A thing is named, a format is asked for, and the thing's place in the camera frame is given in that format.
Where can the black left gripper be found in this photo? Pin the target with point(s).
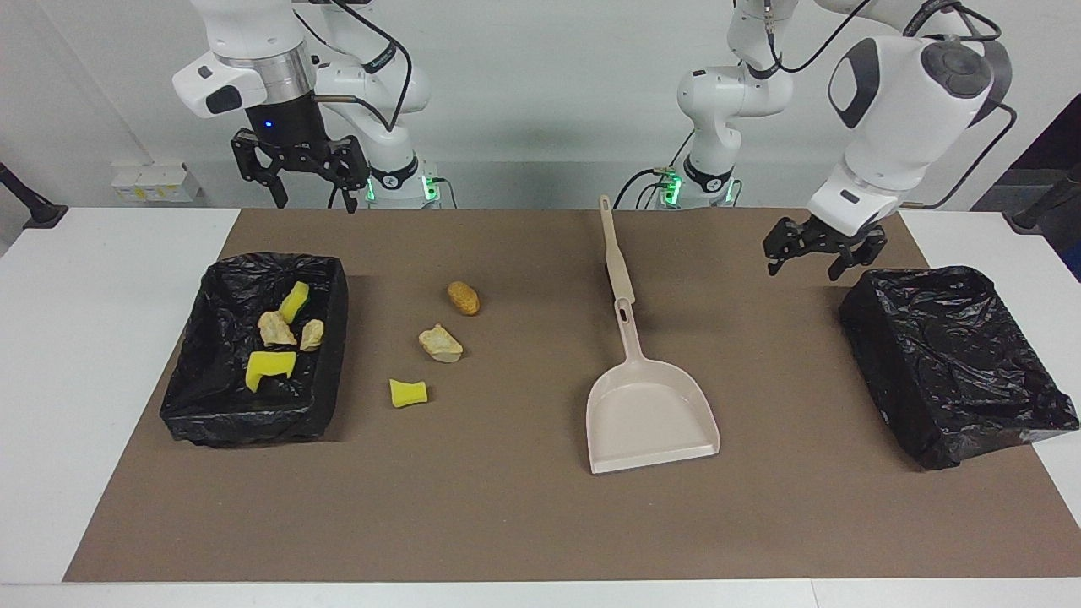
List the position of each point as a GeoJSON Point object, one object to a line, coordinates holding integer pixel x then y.
{"type": "Point", "coordinates": [836, 235]}

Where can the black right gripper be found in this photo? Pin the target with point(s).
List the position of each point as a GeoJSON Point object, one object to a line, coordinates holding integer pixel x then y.
{"type": "Point", "coordinates": [283, 127]}

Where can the yellow sponge with green backing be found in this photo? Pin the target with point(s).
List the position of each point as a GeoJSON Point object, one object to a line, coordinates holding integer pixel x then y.
{"type": "Point", "coordinates": [295, 301]}

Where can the striped croissant-like bread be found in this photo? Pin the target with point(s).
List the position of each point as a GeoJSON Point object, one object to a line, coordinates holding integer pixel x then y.
{"type": "Point", "coordinates": [276, 329]}

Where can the pale ridged bread piece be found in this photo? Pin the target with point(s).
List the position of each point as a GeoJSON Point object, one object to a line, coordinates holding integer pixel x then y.
{"type": "Point", "coordinates": [312, 335]}

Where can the notched yellow sponge piece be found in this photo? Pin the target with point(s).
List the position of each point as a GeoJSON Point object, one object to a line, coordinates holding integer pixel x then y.
{"type": "Point", "coordinates": [266, 365]}

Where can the beige hand brush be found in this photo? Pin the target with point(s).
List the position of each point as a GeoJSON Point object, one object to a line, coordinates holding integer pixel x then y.
{"type": "Point", "coordinates": [616, 262]}

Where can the brown peanut-shaped bread roll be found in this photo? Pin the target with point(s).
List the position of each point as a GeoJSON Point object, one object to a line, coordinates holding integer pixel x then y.
{"type": "Point", "coordinates": [464, 299]}

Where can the pale torn bread chunk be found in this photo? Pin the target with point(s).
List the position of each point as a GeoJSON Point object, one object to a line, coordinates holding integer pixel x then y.
{"type": "Point", "coordinates": [440, 344]}

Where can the beige plastic dustpan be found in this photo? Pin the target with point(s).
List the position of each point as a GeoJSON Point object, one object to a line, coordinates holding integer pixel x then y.
{"type": "Point", "coordinates": [650, 414]}

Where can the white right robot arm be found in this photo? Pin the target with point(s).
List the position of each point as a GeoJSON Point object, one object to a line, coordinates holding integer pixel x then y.
{"type": "Point", "coordinates": [245, 34]}

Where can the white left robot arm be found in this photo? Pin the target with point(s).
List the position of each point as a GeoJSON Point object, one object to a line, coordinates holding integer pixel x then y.
{"type": "Point", "coordinates": [904, 110]}

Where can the bin with black plastic bag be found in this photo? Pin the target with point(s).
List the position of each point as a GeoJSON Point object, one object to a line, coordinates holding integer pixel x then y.
{"type": "Point", "coordinates": [220, 397]}
{"type": "Point", "coordinates": [946, 363]}

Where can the black stand foot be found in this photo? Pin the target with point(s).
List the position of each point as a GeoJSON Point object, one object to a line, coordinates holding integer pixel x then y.
{"type": "Point", "coordinates": [1034, 215]}
{"type": "Point", "coordinates": [34, 207]}

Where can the brown table mat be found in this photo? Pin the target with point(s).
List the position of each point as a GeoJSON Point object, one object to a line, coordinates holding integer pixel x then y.
{"type": "Point", "coordinates": [507, 523]}

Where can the white wall socket box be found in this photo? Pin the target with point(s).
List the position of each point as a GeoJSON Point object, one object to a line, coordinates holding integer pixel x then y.
{"type": "Point", "coordinates": [156, 186]}

